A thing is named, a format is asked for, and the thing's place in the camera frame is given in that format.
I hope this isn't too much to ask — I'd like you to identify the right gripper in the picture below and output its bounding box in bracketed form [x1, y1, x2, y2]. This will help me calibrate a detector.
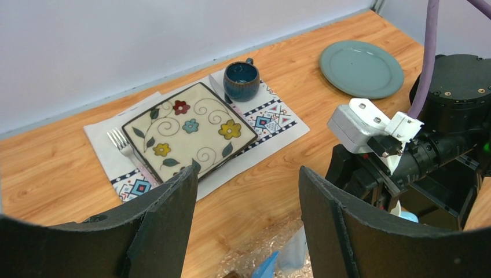
[325, 144, 407, 212]

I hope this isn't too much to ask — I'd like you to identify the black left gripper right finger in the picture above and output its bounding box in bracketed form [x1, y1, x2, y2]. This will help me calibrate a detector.
[298, 166, 490, 277]

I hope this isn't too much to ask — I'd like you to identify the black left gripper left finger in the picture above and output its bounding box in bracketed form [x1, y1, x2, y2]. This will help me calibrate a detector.
[1, 166, 198, 277]

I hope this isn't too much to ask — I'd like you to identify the white mug with blue handle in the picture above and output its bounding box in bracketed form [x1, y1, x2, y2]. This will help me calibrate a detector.
[389, 200, 419, 223]

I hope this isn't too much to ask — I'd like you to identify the blue toothpaste tube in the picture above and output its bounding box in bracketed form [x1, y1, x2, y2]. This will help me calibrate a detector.
[251, 251, 279, 278]

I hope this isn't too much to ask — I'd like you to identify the black compartment organizer box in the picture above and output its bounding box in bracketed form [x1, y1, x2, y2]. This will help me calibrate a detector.
[400, 155, 483, 231]

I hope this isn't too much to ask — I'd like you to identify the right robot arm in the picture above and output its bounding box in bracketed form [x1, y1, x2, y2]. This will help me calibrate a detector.
[325, 54, 490, 211]

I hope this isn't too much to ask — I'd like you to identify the oval textured glass tray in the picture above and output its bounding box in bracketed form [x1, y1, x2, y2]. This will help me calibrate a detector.
[214, 218, 303, 277]

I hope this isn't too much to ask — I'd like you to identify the white patterned placemat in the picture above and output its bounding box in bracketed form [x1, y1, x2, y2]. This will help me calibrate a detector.
[83, 81, 309, 202]

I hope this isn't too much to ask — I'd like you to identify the round grey-blue plate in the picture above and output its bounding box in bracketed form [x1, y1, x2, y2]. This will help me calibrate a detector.
[319, 40, 404, 99]

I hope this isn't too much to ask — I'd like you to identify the square floral ceramic plate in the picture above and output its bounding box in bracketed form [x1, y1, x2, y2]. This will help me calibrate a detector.
[122, 82, 258, 181]

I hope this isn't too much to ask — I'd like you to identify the dark blue ceramic cup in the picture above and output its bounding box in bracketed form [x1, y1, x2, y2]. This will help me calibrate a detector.
[223, 58, 260, 102]

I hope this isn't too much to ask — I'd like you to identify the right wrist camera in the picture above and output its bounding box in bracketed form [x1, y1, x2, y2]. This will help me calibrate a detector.
[327, 98, 424, 154]

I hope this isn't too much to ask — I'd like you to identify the fork with pink handle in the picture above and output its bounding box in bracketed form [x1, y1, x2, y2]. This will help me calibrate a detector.
[107, 128, 158, 188]

